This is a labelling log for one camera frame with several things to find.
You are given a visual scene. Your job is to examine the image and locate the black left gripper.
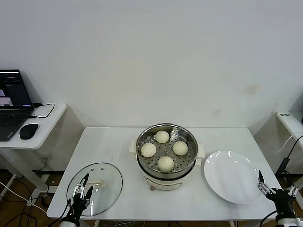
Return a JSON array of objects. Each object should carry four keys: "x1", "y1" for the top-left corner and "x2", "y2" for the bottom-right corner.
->
[{"x1": 68, "y1": 173, "x2": 94, "y2": 220}]

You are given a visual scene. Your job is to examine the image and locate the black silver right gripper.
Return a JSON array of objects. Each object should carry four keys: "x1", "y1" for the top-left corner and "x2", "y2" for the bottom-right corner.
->
[{"x1": 257, "y1": 169, "x2": 300, "y2": 219}]

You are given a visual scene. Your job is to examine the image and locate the glass lid with cream handle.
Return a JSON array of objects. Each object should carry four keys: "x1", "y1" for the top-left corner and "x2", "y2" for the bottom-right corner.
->
[{"x1": 66, "y1": 162, "x2": 123, "y2": 216}]

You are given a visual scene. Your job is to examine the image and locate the white steamed baozi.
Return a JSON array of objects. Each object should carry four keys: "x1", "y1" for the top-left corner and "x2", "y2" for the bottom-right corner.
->
[
  {"x1": 155, "y1": 130, "x2": 170, "y2": 144},
  {"x1": 172, "y1": 140, "x2": 189, "y2": 156},
  {"x1": 157, "y1": 156, "x2": 175, "y2": 173},
  {"x1": 141, "y1": 142, "x2": 157, "y2": 158}
]

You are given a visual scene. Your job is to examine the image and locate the perforated steel steamer basket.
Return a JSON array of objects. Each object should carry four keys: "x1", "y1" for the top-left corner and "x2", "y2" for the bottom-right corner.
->
[{"x1": 129, "y1": 122, "x2": 205, "y2": 175}]

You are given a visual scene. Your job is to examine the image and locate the white floor stand foot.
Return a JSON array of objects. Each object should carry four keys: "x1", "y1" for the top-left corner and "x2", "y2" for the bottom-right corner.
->
[{"x1": 284, "y1": 176, "x2": 303, "y2": 197}]

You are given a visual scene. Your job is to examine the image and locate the white round plate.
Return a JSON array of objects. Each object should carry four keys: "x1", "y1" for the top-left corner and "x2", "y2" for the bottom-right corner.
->
[{"x1": 204, "y1": 150, "x2": 265, "y2": 205}]

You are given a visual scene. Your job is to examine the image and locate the white labelled box appliance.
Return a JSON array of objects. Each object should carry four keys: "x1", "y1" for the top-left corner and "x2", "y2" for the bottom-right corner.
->
[{"x1": 276, "y1": 111, "x2": 303, "y2": 142}]

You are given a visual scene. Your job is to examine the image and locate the white side desk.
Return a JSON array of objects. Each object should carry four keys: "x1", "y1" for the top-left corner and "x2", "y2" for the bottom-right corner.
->
[{"x1": 0, "y1": 103, "x2": 68, "y2": 204}]

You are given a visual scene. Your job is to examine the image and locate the cream electric cooker base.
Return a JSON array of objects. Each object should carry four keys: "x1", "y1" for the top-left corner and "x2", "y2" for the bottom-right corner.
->
[{"x1": 136, "y1": 157, "x2": 202, "y2": 191}]

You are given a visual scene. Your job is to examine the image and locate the black computer mouse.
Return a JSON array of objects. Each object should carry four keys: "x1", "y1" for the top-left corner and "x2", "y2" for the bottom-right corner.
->
[{"x1": 19, "y1": 123, "x2": 39, "y2": 140}]

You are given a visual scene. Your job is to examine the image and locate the dark open laptop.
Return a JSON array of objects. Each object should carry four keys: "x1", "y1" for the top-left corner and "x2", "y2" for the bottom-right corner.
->
[{"x1": 0, "y1": 69, "x2": 35, "y2": 142}]

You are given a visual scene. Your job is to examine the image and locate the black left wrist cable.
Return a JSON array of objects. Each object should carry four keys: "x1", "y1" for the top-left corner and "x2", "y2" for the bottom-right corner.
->
[{"x1": 50, "y1": 199, "x2": 72, "y2": 227}]

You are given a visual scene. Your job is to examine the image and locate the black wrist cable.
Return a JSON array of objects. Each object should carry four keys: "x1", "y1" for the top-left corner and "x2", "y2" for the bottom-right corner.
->
[
  {"x1": 50, "y1": 199, "x2": 72, "y2": 227},
  {"x1": 260, "y1": 210, "x2": 278, "y2": 227}
]

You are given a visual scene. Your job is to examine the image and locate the black inline adapter cable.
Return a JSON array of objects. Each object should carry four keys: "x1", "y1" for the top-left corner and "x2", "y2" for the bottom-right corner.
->
[{"x1": 275, "y1": 136, "x2": 303, "y2": 177}]

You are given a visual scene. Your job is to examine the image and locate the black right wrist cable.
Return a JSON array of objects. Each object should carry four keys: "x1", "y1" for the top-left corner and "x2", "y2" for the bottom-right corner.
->
[{"x1": 260, "y1": 210, "x2": 278, "y2": 227}]

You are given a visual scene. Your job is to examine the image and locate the white hanging cable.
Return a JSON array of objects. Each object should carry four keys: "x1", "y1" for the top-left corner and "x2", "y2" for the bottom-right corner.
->
[{"x1": 276, "y1": 132, "x2": 303, "y2": 154}]

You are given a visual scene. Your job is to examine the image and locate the white cables under table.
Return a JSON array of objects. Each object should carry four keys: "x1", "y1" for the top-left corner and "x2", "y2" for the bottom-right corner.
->
[{"x1": 101, "y1": 221, "x2": 133, "y2": 227}]

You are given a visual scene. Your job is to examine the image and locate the white floor cable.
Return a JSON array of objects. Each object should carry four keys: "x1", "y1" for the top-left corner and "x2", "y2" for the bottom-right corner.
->
[{"x1": 0, "y1": 181, "x2": 49, "y2": 213}]

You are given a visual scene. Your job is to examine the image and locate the black laptop cable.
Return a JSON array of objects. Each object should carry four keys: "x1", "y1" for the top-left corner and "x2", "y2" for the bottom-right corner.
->
[{"x1": 27, "y1": 102, "x2": 55, "y2": 118}]

